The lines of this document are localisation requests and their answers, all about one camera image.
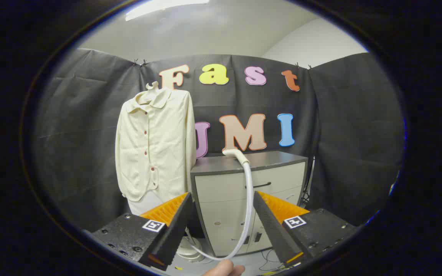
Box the cream button-up shirt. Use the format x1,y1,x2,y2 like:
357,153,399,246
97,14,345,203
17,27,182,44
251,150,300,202
115,88,197,202

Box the black floor cables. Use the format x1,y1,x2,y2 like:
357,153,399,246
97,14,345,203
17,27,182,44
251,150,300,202
257,247,284,273

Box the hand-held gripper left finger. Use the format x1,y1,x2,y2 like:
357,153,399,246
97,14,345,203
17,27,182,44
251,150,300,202
91,192,195,271

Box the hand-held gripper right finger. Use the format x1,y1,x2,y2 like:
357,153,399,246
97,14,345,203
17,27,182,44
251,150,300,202
252,191,360,269

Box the white garment steamer head with hose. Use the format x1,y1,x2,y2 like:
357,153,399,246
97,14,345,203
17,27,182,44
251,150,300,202
185,148,254,261

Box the cream plastic clothes hanger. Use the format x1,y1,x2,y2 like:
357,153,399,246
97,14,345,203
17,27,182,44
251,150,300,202
139,81,160,105

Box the grey and white cabinet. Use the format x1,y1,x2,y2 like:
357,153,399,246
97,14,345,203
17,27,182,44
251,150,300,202
190,151,309,257

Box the white garment steamer base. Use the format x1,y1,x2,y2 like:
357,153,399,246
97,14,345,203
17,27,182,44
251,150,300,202
176,236,206,263

